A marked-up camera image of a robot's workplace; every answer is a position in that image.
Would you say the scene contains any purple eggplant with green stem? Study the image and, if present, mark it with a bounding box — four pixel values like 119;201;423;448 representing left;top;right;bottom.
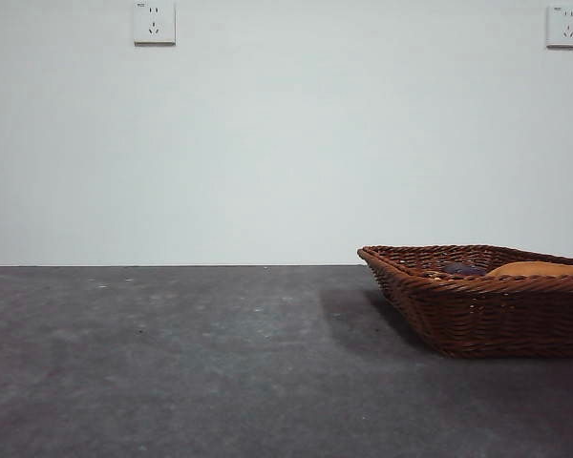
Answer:
441;260;488;278

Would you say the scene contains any brown woven wicker basket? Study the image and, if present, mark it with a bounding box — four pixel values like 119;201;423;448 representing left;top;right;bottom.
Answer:
356;244;573;360

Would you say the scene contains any tan potato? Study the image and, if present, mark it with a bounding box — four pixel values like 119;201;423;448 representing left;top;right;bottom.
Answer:
485;260;573;278

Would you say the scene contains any white wall socket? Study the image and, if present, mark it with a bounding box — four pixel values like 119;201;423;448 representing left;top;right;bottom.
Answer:
133;0;177;47
545;4;573;49

